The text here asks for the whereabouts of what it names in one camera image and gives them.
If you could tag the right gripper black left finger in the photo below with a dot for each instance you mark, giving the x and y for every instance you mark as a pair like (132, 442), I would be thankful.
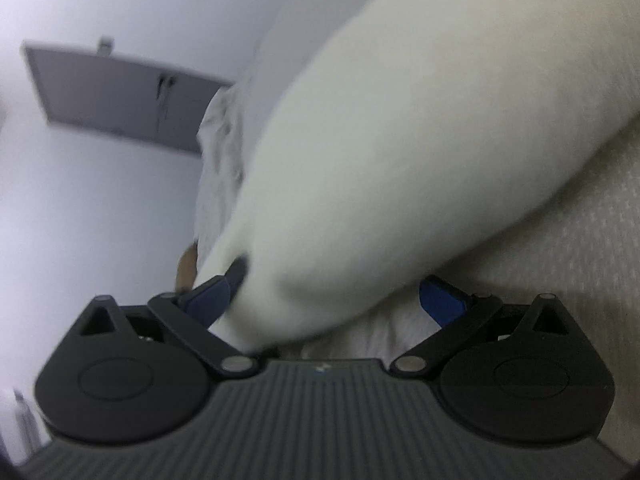
(130, 374)

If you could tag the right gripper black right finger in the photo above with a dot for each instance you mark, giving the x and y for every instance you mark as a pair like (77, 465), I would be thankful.
(523, 374)

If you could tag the white fleece blue striped garment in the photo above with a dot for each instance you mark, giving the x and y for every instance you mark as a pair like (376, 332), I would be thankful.
(419, 129)

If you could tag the grey dotted bed sheet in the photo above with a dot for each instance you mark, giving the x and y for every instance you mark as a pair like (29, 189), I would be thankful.
(583, 244)

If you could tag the purple grey headboard panel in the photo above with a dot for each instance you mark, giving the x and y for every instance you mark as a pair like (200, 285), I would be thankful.
(117, 96)

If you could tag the black earphones on headboard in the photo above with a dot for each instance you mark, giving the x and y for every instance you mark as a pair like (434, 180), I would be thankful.
(164, 84)

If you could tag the small grey wall switch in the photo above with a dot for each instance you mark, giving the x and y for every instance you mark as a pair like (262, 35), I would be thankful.
(105, 46)

